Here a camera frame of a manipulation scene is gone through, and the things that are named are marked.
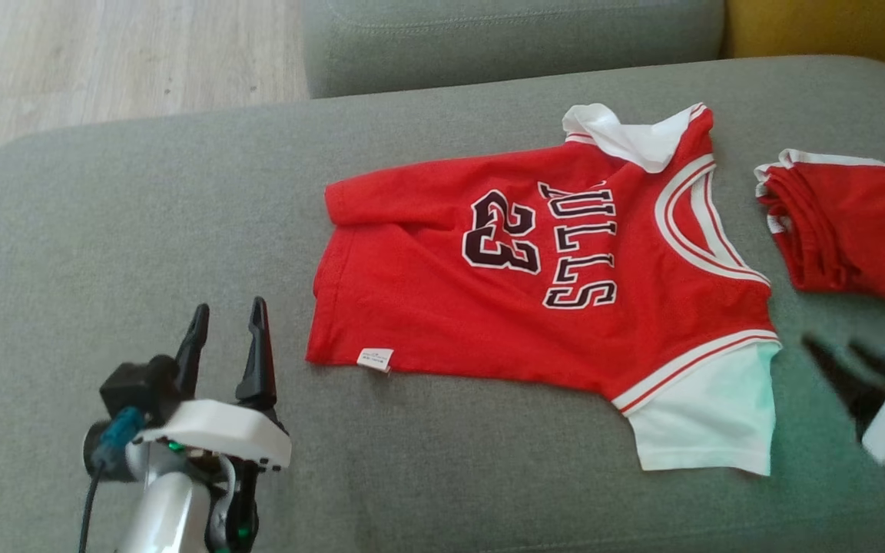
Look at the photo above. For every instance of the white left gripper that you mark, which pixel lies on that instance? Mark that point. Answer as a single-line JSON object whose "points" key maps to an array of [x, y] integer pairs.
{"points": [[220, 434]]}

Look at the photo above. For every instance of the red shorts with white stripe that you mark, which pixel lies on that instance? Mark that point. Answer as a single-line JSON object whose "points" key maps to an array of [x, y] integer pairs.
{"points": [[857, 230]]}

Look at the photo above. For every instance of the red and white basketball jersey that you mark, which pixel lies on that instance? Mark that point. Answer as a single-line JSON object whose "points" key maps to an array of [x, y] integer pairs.
{"points": [[412, 307]]}

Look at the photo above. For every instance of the grey sofa seat cushion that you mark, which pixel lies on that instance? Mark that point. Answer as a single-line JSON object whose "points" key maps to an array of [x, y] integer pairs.
{"points": [[143, 230]]}

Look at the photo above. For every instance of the yellow cushion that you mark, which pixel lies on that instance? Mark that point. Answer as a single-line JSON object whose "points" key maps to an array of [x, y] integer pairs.
{"points": [[834, 31]]}

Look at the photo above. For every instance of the grey sofa back cushion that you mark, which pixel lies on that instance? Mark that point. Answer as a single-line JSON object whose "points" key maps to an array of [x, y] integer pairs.
{"points": [[512, 38]]}

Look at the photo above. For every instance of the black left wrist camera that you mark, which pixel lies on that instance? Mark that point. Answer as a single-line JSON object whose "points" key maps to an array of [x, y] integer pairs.
{"points": [[135, 388]]}

